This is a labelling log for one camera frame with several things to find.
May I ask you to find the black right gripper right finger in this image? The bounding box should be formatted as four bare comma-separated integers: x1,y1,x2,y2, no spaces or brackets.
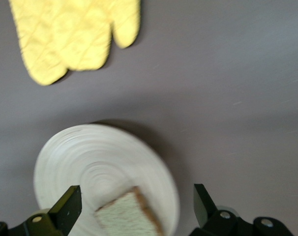
190,183,257,236

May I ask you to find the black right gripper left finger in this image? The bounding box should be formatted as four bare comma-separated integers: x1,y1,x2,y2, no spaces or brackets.
8,185,83,236

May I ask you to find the slice of toast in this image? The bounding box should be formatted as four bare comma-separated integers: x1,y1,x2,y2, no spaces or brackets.
93,186,164,236

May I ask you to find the round wooden plate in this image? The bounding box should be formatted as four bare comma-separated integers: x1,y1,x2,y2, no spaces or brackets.
33,124,180,236

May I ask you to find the brown table cover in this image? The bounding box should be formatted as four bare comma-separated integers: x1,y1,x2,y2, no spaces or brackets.
0,0,298,236

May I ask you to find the yellow quilted oven mitt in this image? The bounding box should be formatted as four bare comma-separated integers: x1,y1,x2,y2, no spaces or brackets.
53,0,142,72
8,0,69,86

